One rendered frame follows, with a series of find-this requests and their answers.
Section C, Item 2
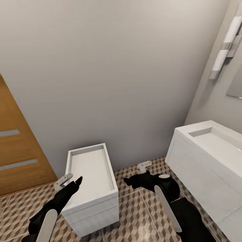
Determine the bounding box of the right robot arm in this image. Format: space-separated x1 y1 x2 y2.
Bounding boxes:
124 161 216 242

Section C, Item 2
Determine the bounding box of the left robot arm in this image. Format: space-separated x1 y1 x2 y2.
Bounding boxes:
21 173 83 242

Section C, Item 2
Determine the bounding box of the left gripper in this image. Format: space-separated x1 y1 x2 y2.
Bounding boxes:
54 176 83 205

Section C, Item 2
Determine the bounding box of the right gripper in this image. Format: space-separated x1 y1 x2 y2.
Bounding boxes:
124 170 150 189

